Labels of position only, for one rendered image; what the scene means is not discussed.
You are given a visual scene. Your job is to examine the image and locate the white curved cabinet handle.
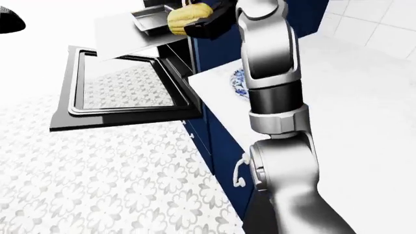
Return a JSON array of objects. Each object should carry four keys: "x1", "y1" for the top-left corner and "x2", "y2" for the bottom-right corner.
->
[{"x1": 232, "y1": 152, "x2": 252, "y2": 188}]

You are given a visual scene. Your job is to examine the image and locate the grey metal baking tray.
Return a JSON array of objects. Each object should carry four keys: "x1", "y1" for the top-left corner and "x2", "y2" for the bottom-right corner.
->
[{"x1": 130, "y1": 6, "x2": 186, "y2": 36}]

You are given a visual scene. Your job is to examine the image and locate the navy blue tall cabinet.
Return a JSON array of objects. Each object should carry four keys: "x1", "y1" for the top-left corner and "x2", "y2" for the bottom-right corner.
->
[{"x1": 285, "y1": 0, "x2": 330, "y2": 39}]

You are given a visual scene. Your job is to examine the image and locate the white oven rack sheet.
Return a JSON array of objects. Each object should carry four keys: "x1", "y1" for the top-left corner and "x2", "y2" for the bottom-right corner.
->
[{"x1": 94, "y1": 11, "x2": 191, "y2": 62}]

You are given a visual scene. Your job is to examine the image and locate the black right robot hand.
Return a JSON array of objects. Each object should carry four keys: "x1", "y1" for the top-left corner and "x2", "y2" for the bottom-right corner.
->
[{"x1": 183, "y1": 0, "x2": 240, "y2": 41}]

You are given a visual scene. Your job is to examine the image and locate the yellow corn cob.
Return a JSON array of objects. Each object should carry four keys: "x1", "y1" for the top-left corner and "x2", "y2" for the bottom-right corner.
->
[{"x1": 166, "y1": 2, "x2": 215, "y2": 36}]

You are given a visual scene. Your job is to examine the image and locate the black rounded object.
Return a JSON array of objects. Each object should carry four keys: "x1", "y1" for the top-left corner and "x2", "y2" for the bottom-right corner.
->
[{"x1": 0, "y1": 6, "x2": 27, "y2": 34}]

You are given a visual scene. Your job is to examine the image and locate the blue white patterned plate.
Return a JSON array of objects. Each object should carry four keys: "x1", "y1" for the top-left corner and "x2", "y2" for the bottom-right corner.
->
[{"x1": 229, "y1": 68, "x2": 250, "y2": 100}]

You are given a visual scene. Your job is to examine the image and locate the navy blue base cabinet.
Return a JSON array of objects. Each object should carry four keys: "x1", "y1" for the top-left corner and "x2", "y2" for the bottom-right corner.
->
[{"x1": 181, "y1": 36, "x2": 257, "y2": 222}]

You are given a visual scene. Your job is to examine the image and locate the black glass oven door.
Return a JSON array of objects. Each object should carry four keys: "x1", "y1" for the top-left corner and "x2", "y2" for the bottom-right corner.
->
[{"x1": 49, "y1": 45, "x2": 204, "y2": 133}]

